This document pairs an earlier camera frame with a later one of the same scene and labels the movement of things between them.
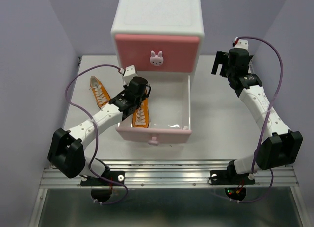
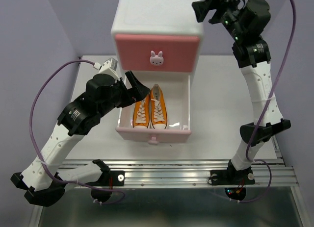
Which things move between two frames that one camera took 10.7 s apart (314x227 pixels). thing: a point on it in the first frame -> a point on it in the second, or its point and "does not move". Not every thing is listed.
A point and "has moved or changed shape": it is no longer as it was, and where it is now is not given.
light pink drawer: x=170 y=111 does not move
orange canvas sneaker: x=141 y=117 does not move
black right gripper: x=222 y=58 -> x=201 y=8
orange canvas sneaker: x=101 y=96 has moved or changed shape
